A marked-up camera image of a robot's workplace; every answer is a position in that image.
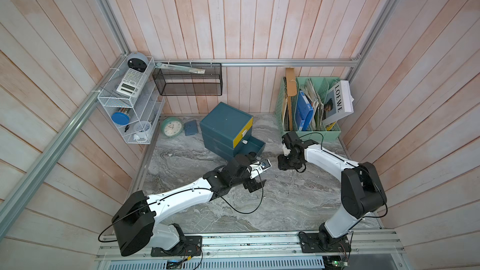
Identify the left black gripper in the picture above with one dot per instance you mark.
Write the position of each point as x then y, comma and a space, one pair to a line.
252, 185

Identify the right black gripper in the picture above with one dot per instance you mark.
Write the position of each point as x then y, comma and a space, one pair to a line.
280, 163

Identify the teal bottom drawer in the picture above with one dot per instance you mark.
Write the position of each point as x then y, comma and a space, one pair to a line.
255, 147

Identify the yellow top drawer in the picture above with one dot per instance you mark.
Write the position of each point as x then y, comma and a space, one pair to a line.
243, 132

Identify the teal drawer cabinet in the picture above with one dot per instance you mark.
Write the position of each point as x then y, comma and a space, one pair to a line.
220, 127

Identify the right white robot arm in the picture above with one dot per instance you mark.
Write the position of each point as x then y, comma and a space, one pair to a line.
361, 191

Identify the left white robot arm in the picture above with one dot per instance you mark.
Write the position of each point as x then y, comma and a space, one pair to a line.
138, 222

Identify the green file organizer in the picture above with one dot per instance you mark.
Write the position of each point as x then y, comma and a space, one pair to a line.
321, 85

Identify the blue folder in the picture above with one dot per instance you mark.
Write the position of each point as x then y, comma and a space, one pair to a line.
304, 112

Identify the white Loewe book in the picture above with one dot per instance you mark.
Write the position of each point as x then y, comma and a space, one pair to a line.
338, 103

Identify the small blue notebook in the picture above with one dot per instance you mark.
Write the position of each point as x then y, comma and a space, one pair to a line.
191, 128

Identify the green round alarm clock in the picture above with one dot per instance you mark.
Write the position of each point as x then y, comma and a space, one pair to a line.
171, 127

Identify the black mesh basket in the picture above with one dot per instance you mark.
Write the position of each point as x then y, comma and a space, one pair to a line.
177, 83

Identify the white mug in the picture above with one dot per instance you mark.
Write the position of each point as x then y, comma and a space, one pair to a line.
142, 131

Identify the white ruler strip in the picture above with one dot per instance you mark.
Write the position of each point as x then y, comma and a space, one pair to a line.
185, 69

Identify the blue round lid jar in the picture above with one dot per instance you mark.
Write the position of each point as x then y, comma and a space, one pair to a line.
121, 116

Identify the white calculator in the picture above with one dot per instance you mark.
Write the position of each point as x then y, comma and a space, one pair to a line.
132, 83

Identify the grey round speaker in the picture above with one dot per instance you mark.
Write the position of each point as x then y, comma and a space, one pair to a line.
137, 61

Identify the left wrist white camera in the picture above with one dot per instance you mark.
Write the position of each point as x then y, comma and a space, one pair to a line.
258, 167

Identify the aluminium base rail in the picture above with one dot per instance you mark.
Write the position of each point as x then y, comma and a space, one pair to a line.
365, 249

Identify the white wire shelf rack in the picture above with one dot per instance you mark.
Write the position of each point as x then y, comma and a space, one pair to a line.
146, 107

